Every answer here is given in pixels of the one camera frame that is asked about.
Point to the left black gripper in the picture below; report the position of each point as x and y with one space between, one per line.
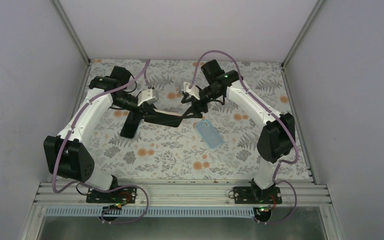
145 108

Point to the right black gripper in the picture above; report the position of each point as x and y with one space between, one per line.
194 107

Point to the black phone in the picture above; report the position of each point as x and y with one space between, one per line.
131 125
171 119

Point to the light blue phone case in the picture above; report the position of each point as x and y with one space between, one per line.
209 134

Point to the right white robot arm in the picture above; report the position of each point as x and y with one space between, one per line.
277 130

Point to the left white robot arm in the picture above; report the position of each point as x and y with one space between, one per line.
67 154

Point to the floral patterned table mat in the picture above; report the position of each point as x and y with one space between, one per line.
162 152

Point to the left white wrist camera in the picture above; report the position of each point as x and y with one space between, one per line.
149 96

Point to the aluminium mounting rail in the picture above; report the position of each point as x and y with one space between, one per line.
194 193

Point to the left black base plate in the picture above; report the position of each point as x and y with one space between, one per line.
125 195

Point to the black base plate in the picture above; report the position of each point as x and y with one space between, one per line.
243 195
125 195

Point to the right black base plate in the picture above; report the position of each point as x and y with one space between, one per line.
243 195

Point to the white slotted cable duct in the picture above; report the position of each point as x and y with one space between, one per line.
152 211

